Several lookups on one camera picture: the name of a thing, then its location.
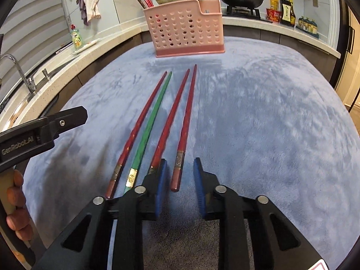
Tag red instant noodle cup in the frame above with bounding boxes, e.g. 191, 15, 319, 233
266, 8, 283, 23

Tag white kitchen countertop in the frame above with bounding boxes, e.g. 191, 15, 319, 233
0, 15, 342, 130

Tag white hanging towel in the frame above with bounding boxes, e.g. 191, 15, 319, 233
83, 0, 101, 23

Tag grey-blue plush table cloth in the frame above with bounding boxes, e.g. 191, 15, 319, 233
24, 36, 360, 270

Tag green dish soap bottle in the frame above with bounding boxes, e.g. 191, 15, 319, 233
70, 24, 84, 51

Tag black framed glass door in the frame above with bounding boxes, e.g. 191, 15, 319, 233
328, 0, 360, 113

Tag purple hanging cloth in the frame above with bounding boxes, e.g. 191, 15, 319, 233
77, 0, 89, 26

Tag dark soy sauce bottle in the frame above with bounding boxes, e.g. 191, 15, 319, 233
279, 0, 293, 26

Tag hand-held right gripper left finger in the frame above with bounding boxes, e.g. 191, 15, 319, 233
32, 158, 169, 270

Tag spice jar set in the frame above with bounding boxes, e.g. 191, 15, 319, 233
296, 16, 320, 39

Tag white window blinds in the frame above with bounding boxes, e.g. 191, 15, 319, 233
0, 0, 71, 71

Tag steel sink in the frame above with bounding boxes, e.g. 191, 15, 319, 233
0, 58, 76, 113

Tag chrome faucet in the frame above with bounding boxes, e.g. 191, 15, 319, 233
0, 54, 37, 94

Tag green chopstick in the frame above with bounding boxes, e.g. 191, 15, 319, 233
123, 71, 173, 196

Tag person's left hand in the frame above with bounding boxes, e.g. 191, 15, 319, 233
6, 170, 35, 242

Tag dark sauce bottle yellow cap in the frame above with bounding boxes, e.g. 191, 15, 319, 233
288, 0, 297, 26

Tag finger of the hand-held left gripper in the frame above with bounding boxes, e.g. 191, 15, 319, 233
34, 106, 88, 147

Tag pink perforated utensil holder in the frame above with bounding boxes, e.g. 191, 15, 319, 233
142, 0, 226, 58

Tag dark red chopstick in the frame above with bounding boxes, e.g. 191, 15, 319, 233
170, 64, 198, 192
105, 71, 168, 199
148, 69, 190, 175

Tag white dish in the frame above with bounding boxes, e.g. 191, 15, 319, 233
70, 38, 101, 55

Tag black gas stove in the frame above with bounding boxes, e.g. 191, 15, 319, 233
226, 4, 262, 20

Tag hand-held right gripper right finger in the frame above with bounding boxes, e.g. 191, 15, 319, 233
193, 157, 329, 270

